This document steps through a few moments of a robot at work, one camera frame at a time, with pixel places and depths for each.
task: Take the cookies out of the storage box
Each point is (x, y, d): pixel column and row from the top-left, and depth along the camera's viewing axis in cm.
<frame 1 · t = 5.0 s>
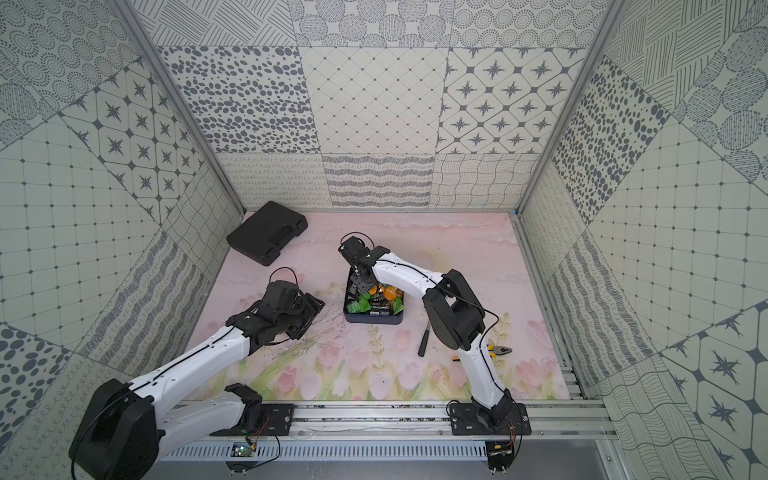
left hand: (320, 304, 85), fingers open
right hand: (373, 277, 95), fingers closed
black plastic tool case: (261, 235, 108), point 7 cm above the table
dark blue storage box: (363, 318, 92), point 2 cm above the table
black handled hammer: (423, 343, 89), on the table

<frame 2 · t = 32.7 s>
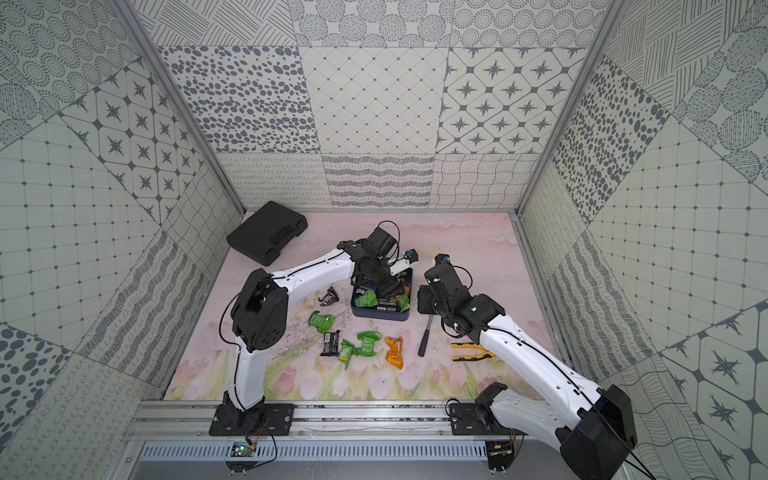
left hand: (400, 277, 91), fingers open
right hand: (426, 297, 80), fingers open
green cookie packet: (367, 349, 85), point 2 cm above the table
orange cookie packet: (394, 356, 84), point 3 cm above the table
light green cookie packet: (345, 352, 85), point 2 cm above the table
black cookie packet: (331, 344, 87), point 2 cm above the table
green cookie packet upper: (322, 323, 92), on the table
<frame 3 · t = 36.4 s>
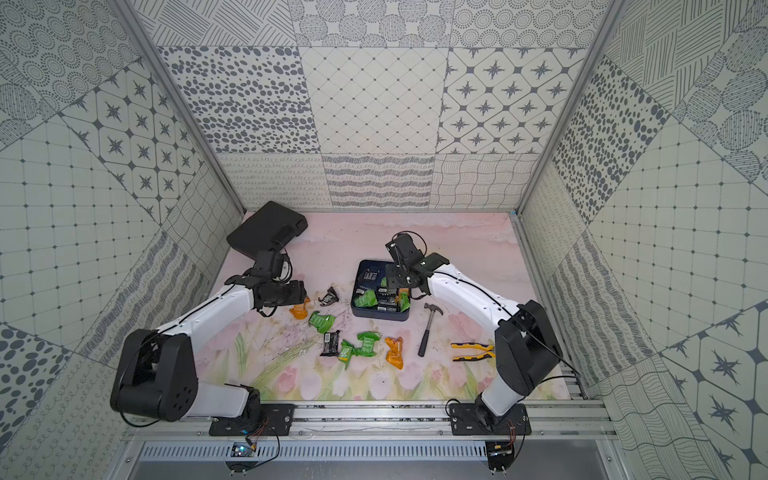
left hand: (294, 289, 90), fingers open
right hand: (399, 278, 87), fingers open
orange cookie packet left: (299, 311, 95), on the table
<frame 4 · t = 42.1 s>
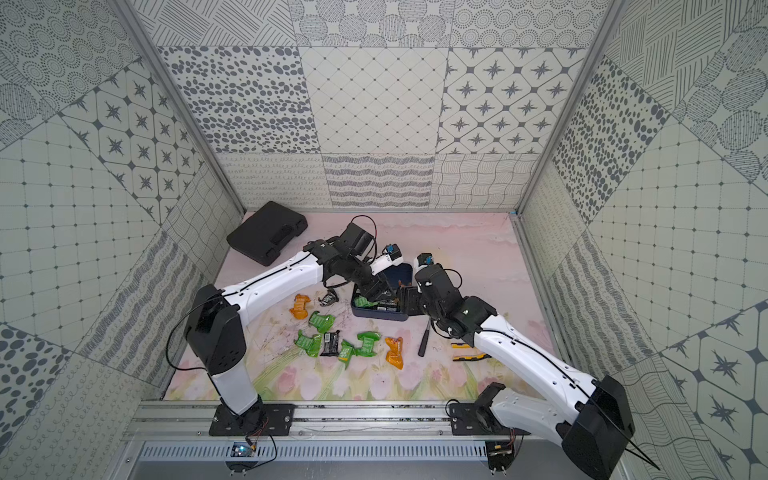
left hand: (389, 279, 82), fingers open
right hand: (410, 295, 79), fingers open
green cookie packet lower left: (312, 345, 88), on the table
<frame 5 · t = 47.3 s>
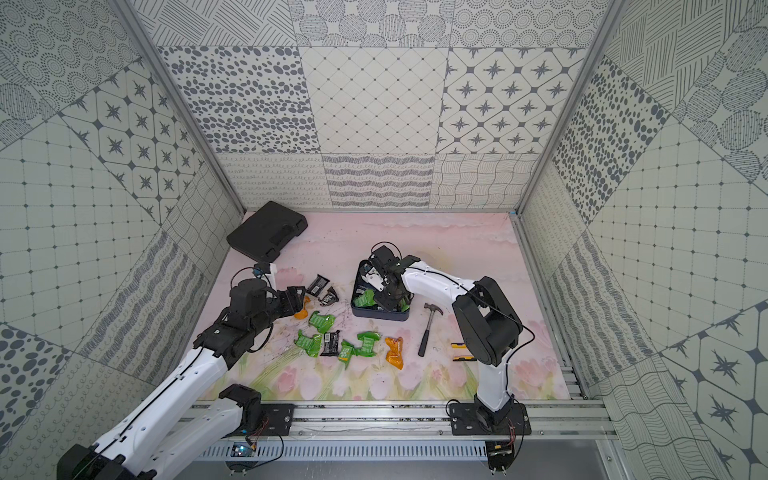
left hand: (292, 285, 80), fingers open
right hand: (391, 300, 92), fingers open
black cookie packet upper left: (317, 285, 100), point 2 cm above the table
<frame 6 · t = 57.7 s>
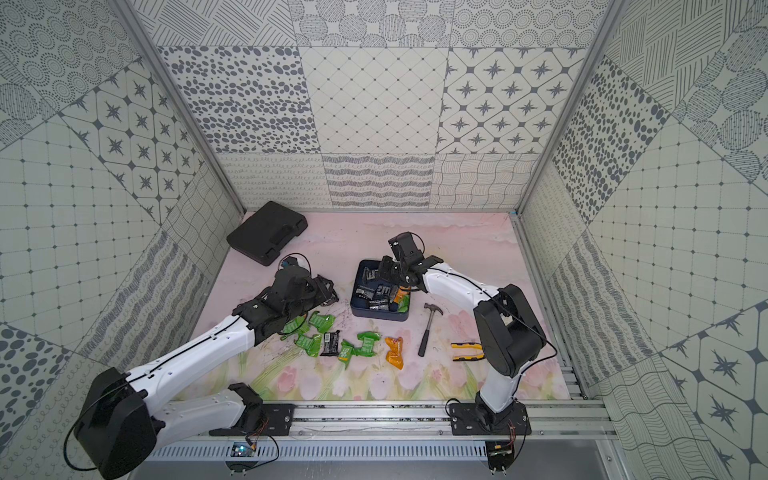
left hand: (329, 280, 82), fingers open
right hand: (379, 275, 90), fingers closed
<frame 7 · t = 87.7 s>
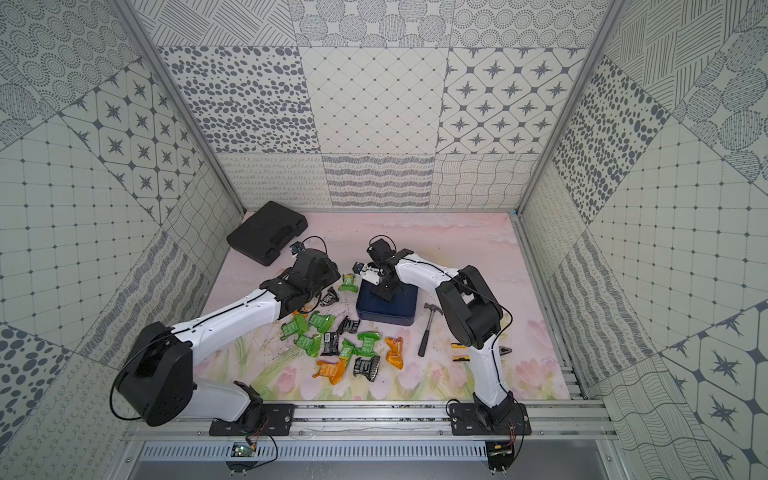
left hand: (331, 263, 87), fingers open
right hand: (386, 290, 97), fingers open
small black checkered packet: (349, 325, 90), point 2 cm above the table
dark crumpled cookie packet: (330, 298, 97), on the table
green cookie packet in box: (348, 283, 100), point 2 cm above the table
orange cookie packet in box: (333, 371, 83), on the table
black packet front row: (368, 368, 83), on the table
